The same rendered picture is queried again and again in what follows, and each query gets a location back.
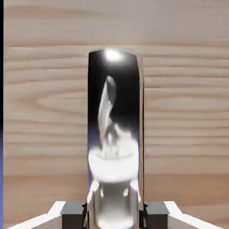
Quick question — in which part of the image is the light wood cabinet door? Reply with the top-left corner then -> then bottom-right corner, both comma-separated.
3,47 -> 229,175

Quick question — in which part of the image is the curved shiny metal handle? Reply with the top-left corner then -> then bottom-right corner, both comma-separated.
86,48 -> 145,229

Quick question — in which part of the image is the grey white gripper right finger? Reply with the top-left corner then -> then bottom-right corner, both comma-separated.
139,201 -> 222,229

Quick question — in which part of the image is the light wood cabinet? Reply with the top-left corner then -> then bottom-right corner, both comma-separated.
3,0 -> 229,229

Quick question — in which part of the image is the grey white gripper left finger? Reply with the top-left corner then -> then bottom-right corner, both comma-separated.
7,201 -> 89,229

